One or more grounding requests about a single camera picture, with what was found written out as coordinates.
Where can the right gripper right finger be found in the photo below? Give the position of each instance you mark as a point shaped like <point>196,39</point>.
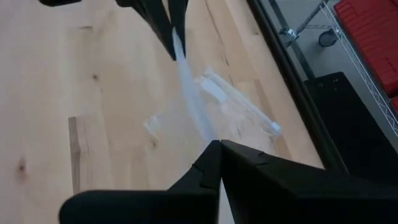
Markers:
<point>280,199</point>

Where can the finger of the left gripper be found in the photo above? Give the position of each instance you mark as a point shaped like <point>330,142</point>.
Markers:
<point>180,18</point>
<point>152,15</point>

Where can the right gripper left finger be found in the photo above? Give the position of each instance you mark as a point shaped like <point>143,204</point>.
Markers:
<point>186,205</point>

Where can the clear plastic zip bag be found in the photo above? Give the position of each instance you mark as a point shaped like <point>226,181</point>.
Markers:
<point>236,105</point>
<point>189,87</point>

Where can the black mesh-top box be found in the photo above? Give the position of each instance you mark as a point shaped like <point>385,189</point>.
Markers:
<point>351,124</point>

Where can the red plastic bin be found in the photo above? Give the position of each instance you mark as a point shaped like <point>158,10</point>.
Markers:
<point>395,104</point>
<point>373,37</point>

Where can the black aluminium table frame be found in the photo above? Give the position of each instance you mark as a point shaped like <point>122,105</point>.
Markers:
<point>295,87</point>

